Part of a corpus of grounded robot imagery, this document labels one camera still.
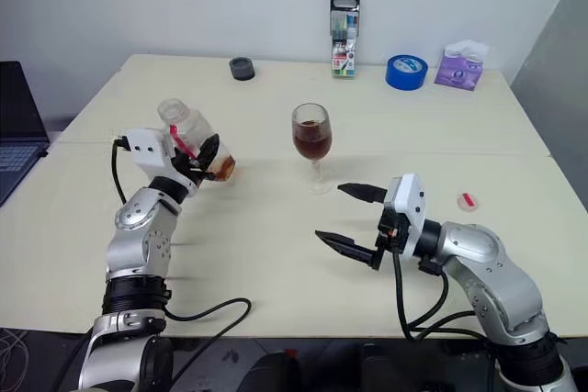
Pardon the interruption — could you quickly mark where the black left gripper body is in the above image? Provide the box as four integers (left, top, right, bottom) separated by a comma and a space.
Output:
172, 154, 220, 189

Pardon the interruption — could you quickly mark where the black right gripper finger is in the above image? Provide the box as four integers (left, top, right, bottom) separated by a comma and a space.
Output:
314, 229, 383, 272
337, 182, 390, 205

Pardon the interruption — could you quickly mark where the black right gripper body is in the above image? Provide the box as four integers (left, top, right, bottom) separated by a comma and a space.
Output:
375, 201, 412, 254

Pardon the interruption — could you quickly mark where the clear plastic bottle brown drink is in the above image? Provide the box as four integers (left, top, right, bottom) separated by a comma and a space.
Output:
157, 97, 237, 185

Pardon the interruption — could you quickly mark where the bottle cap with red tape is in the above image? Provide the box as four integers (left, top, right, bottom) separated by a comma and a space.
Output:
456, 191, 480, 214

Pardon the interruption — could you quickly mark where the clear wine glass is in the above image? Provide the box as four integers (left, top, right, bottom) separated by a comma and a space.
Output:
290, 102, 334, 196

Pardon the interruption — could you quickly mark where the dark grey round lid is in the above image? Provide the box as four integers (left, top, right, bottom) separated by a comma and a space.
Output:
229, 56, 256, 82

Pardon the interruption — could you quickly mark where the blue tape roll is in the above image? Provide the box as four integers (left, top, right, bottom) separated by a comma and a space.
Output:
385, 53, 430, 91

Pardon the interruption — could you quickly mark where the marker pen pack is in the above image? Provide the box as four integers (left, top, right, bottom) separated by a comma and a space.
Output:
329, 0, 361, 80

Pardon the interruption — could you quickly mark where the purple tissue pack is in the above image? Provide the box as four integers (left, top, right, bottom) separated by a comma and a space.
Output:
434, 39, 490, 92

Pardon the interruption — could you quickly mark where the dark laptop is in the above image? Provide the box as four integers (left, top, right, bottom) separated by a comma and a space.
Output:
0, 61, 51, 207

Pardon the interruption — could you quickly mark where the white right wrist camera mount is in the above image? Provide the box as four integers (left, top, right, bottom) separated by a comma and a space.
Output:
383, 173, 429, 258

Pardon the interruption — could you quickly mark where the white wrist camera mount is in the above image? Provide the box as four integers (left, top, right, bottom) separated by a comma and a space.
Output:
121, 129, 199, 200
383, 173, 429, 258

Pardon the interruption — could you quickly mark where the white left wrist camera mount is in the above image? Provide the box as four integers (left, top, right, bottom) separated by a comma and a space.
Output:
121, 129, 199, 200

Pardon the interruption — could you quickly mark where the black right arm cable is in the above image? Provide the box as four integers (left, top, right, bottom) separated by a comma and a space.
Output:
391, 244, 489, 342

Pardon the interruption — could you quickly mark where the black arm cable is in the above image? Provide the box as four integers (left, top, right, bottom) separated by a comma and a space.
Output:
111, 136, 253, 392
391, 244, 489, 342

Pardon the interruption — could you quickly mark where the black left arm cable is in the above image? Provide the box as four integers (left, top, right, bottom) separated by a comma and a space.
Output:
111, 136, 253, 392

